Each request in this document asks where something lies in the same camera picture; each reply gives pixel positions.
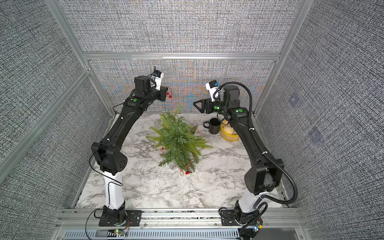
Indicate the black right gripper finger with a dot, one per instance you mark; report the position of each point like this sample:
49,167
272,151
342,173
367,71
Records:
203,101
200,107

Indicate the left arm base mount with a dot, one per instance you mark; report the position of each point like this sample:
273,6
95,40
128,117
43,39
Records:
120,217

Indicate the small green christmas tree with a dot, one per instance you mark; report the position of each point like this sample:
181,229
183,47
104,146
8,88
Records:
181,141

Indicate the red string lights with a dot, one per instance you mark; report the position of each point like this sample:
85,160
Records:
169,94

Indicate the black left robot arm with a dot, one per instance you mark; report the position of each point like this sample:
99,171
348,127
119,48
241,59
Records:
107,152

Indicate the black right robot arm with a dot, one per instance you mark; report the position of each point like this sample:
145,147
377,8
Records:
266,172

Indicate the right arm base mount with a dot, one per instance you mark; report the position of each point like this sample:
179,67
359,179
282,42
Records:
251,223

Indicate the yellow bamboo steamer basket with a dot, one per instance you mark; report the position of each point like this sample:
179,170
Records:
231,138

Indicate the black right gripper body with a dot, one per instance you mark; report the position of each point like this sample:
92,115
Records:
212,105

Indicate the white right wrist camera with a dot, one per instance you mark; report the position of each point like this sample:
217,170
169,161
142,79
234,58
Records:
213,88

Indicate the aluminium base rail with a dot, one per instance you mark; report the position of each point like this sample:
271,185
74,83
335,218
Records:
182,224

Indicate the left white steamed bun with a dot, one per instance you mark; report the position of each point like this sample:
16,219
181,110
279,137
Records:
229,130

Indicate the black metal mug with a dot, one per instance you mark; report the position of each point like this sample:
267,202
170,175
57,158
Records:
213,126

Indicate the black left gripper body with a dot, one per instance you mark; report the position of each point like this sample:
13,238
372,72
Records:
162,92

